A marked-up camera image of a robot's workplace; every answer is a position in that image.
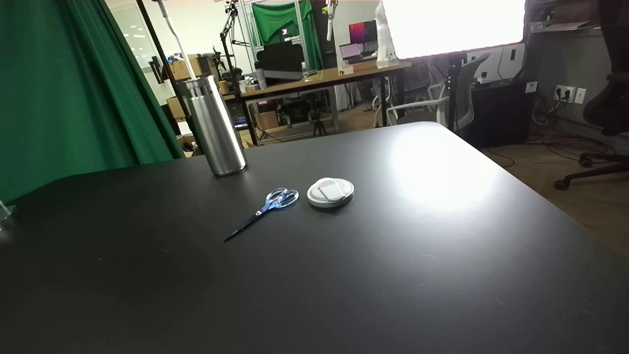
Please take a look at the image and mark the green screen curtain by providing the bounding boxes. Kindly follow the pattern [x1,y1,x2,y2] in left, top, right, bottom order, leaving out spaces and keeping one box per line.
[0,0,184,203]

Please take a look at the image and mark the bright softbox light panel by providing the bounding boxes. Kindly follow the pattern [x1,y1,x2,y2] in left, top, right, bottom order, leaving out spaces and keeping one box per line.
[384,0,528,60]

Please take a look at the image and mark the black office chair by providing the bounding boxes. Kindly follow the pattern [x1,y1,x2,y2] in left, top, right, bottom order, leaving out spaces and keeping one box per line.
[555,0,629,191]

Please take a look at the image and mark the green cloth on stand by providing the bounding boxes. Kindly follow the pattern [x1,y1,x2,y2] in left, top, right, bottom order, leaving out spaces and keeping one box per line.
[253,0,323,69]

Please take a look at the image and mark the stainless steel jar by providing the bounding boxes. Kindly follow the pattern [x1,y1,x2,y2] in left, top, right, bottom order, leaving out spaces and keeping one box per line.
[184,77,249,178]

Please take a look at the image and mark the wooden background desk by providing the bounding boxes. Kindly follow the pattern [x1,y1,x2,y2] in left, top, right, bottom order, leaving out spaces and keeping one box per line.
[223,61,410,146]

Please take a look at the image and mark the blue handled scissors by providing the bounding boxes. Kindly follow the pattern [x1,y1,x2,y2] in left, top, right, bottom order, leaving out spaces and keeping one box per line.
[227,187,302,242]

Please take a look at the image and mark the small black tripod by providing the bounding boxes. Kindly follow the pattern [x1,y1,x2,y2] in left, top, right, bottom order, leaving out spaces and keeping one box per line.
[310,111,329,138]

